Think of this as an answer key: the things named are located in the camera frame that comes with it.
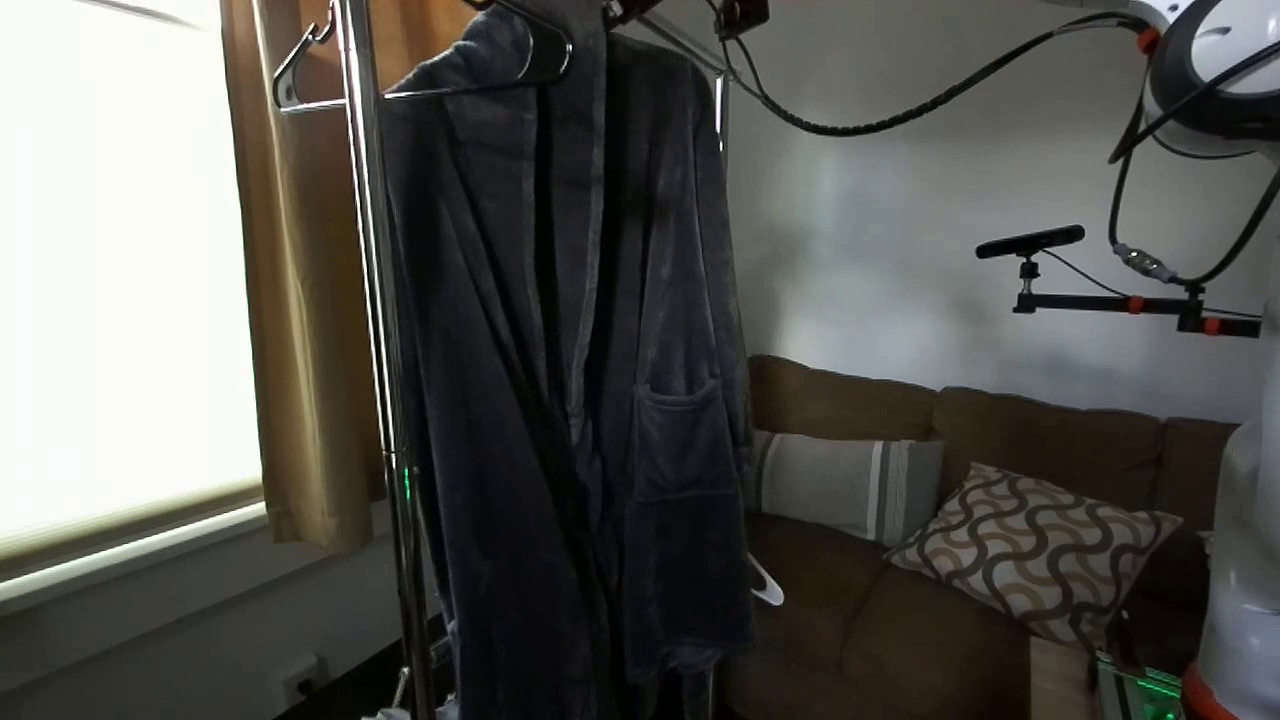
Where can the dark grey bathrobe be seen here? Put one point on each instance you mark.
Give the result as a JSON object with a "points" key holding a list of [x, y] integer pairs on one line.
{"points": [[572, 361]]}

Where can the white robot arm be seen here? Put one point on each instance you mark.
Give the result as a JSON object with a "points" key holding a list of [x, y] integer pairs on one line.
{"points": [[1217, 82]]}

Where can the striped white pillow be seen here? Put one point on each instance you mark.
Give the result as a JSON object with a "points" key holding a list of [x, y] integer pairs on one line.
{"points": [[871, 490]]}

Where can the brown sofa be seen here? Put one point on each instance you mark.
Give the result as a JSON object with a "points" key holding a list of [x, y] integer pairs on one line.
{"points": [[863, 639]]}

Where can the chrome clothes rack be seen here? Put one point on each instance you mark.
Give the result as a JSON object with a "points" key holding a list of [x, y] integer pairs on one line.
{"points": [[360, 107]]}

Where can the patterned brown pillow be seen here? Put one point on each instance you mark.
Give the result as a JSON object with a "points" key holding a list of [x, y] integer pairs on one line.
{"points": [[1049, 558]]}

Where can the brown right curtain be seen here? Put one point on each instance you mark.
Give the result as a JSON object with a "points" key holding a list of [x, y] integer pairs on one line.
{"points": [[307, 296]]}

